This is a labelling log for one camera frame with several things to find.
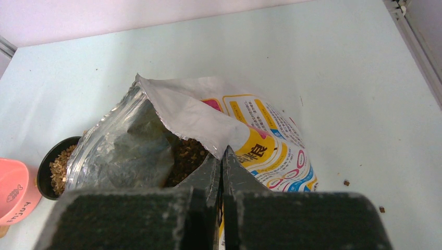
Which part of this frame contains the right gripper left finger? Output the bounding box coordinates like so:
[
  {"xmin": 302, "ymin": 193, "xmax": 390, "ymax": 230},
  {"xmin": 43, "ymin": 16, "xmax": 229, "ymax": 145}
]
[{"xmin": 35, "ymin": 156, "xmax": 221, "ymax": 249}]

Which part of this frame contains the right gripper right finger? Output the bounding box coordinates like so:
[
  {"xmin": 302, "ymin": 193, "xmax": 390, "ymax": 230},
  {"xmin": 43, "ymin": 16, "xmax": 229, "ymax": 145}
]
[{"xmin": 222, "ymin": 147, "xmax": 392, "ymax": 249}]

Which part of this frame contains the cat food bag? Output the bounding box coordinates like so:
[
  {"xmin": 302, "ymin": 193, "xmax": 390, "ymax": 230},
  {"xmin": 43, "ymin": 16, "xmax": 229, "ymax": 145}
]
[{"xmin": 65, "ymin": 73, "xmax": 319, "ymax": 250}]

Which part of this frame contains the black pet bowl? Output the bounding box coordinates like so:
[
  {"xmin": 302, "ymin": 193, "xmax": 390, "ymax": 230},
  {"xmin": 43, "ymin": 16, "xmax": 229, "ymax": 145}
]
[{"xmin": 36, "ymin": 136, "xmax": 81, "ymax": 201}]

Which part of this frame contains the kibble in black bowl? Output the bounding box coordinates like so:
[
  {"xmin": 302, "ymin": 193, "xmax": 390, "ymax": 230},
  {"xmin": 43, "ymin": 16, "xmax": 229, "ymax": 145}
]
[{"xmin": 49, "ymin": 145, "xmax": 77, "ymax": 196}]

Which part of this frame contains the pink cat bowl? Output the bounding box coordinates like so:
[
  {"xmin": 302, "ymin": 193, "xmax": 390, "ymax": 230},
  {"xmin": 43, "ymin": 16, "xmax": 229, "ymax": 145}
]
[{"xmin": 1, "ymin": 158, "xmax": 42, "ymax": 226}]

